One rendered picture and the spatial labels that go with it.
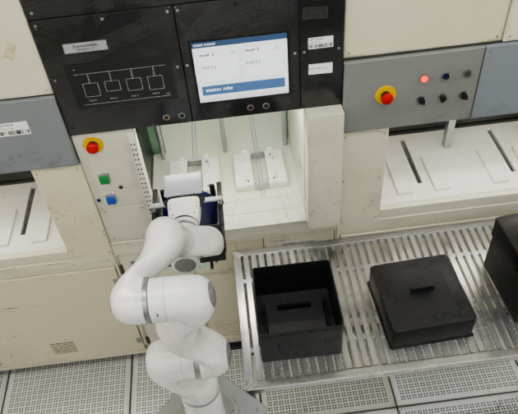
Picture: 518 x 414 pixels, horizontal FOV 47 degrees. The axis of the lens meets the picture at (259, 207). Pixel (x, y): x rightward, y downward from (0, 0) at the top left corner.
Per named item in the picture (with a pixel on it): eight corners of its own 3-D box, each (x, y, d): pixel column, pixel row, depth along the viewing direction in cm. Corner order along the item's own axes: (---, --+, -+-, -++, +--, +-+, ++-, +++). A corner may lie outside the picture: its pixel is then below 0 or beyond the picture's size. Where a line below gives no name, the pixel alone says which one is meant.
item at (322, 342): (254, 296, 223) (251, 267, 211) (329, 287, 223) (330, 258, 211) (261, 363, 204) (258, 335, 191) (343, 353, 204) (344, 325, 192)
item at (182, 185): (162, 275, 208) (143, 211, 185) (162, 232, 222) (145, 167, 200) (232, 267, 208) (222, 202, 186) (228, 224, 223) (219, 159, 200)
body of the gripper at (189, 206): (169, 236, 185) (169, 210, 193) (202, 232, 186) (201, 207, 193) (165, 220, 180) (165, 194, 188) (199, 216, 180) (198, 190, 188)
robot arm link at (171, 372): (219, 406, 174) (210, 364, 157) (156, 411, 174) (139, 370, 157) (219, 368, 183) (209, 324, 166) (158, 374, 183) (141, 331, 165)
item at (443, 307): (390, 350, 204) (394, 329, 194) (366, 282, 224) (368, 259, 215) (474, 336, 205) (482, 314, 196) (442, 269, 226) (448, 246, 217)
